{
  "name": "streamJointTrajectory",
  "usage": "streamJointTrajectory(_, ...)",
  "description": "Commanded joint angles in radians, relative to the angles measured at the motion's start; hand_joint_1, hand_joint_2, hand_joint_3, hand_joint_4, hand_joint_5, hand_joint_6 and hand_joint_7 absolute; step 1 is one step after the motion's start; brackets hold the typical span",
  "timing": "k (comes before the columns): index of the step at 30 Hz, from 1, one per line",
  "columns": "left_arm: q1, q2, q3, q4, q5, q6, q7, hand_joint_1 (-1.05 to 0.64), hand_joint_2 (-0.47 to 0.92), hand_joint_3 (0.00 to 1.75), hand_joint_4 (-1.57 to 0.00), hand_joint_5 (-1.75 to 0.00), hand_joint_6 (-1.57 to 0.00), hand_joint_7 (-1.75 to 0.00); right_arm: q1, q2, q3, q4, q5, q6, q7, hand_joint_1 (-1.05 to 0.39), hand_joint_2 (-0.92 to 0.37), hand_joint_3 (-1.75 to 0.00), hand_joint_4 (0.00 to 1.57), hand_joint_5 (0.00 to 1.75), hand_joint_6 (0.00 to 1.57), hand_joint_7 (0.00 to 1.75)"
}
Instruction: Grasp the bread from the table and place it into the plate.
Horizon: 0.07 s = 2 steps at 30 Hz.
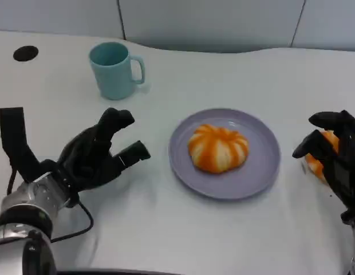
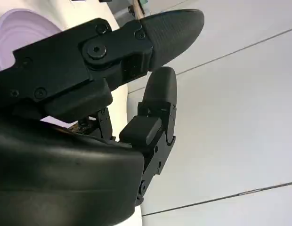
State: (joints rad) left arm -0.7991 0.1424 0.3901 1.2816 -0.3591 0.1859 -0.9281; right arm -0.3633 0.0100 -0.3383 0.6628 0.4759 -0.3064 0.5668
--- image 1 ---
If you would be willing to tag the lilac plate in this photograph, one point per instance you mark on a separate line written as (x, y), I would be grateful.
(257, 183)

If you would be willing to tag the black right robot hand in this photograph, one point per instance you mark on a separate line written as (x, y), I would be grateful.
(343, 166)

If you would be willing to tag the orange white toy bread roll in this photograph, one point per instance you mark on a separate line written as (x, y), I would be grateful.
(217, 149)
(331, 138)

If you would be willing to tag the pale green mug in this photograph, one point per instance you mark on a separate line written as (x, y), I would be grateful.
(111, 74)

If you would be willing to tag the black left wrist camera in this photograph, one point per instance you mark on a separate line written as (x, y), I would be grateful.
(15, 137)

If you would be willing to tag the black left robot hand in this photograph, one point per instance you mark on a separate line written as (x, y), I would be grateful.
(86, 154)

